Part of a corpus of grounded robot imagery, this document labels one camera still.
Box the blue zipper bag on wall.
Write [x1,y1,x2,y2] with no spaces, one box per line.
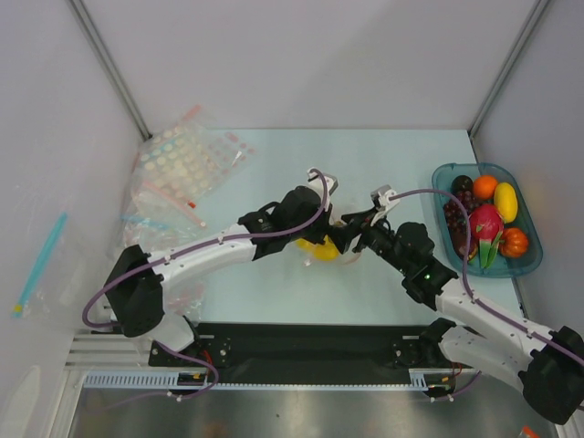
[11,213,108,329]

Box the yellow mango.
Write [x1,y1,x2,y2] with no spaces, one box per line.
[493,182,518,224]

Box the white slotted cable duct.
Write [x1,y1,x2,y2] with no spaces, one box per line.
[83,370,447,392]

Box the orange small pumpkin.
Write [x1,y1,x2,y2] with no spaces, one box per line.
[499,227,529,258]

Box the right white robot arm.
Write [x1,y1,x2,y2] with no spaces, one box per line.
[330,211,583,425]

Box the red apple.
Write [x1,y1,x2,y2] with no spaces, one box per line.
[451,232,478,261]

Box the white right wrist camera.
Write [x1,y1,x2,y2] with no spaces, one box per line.
[370,184,400,227]

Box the pink dotted zip top bag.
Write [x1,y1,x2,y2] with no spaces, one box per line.
[291,191,366,268]

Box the aluminium frame rail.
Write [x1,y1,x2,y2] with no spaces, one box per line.
[63,332,561,371]

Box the purple grape bunch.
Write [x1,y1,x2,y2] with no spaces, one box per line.
[443,191,481,233]

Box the pile of zip bags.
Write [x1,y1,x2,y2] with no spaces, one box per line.
[98,103,259,316]

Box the teal plastic fruit bin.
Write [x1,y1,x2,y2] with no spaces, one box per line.
[432,163,543,278]

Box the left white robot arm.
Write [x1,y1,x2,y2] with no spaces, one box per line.
[105,179,338,365]

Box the yellow banana bunch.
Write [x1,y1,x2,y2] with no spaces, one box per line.
[296,235,341,262]

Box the pink dragon fruit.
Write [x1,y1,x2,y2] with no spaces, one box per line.
[470,203,504,269]

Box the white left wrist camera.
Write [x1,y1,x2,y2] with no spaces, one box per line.
[307,168,339,197]

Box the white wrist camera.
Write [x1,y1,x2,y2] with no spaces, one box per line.
[307,168,339,197]
[370,184,400,227]

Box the dark plum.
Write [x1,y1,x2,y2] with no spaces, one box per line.
[451,175,474,194]

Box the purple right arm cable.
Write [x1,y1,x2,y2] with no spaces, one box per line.
[387,187,584,402]

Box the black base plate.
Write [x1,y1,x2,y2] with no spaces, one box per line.
[148,323,453,383]

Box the orange fruit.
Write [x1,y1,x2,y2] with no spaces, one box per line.
[473,175,498,201]

